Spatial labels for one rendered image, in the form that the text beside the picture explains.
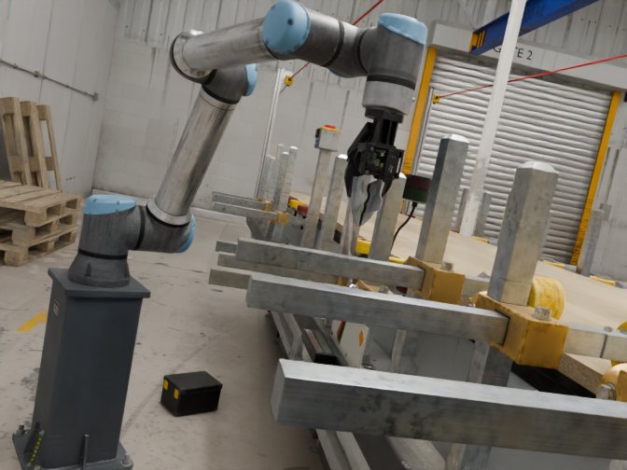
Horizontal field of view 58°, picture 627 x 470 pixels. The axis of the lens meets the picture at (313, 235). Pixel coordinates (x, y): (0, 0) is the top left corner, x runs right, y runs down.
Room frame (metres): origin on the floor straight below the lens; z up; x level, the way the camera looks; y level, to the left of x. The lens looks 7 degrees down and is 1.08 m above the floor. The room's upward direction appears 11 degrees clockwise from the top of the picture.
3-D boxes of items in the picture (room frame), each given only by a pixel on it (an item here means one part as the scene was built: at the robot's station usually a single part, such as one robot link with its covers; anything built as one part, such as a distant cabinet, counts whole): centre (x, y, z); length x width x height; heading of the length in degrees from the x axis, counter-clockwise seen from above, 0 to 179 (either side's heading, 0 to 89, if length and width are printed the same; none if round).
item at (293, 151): (2.63, 0.17, 0.92); 0.03 x 0.03 x 0.48; 12
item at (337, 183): (1.66, -0.04, 0.90); 0.03 x 0.03 x 0.48; 12
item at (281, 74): (3.92, 0.40, 1.20); 0.15 x 0.12 x 1.00; 12
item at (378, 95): (1.06, -0.09, 1.23); 0.10 x 0.09 x 0.05; 102
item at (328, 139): (1.91, 0.01, 1.18); 0.07 x 0.07 x 0.08; 12
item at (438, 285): (0.90, -0.20, 0.95); 0.13 x 0.06 x 0.05; 12
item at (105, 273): (1.77, 0.65, 0.65); 0.19 x 0.19 x 0.10
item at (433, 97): (4.14, -0.65, 1.25); 0.15 x 0.08 x 1.10; 12
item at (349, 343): (1.19, -0.11, 0.75); 0.26 x 0.01 x 0.10; 12
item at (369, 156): (1.05, -0.09, 1.15); 0.09 x 0.08 x 0.12; 12
